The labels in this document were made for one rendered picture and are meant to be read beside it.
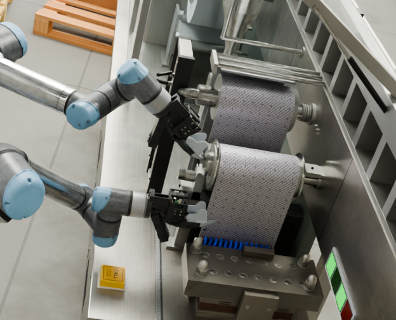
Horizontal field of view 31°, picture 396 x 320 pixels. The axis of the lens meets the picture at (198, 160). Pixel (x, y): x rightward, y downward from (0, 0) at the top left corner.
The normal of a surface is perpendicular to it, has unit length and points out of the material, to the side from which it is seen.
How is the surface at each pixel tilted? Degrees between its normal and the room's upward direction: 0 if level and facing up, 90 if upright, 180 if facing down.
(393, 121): 90
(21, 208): 86
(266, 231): 90
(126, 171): 0
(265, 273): 0
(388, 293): 90
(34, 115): 0
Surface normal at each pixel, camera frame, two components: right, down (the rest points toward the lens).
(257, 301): 0.06, 0.56
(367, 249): -0.97, -0.15
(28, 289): 0.22, -0.81
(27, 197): 0.68, 0.47
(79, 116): -0.42, 0.42
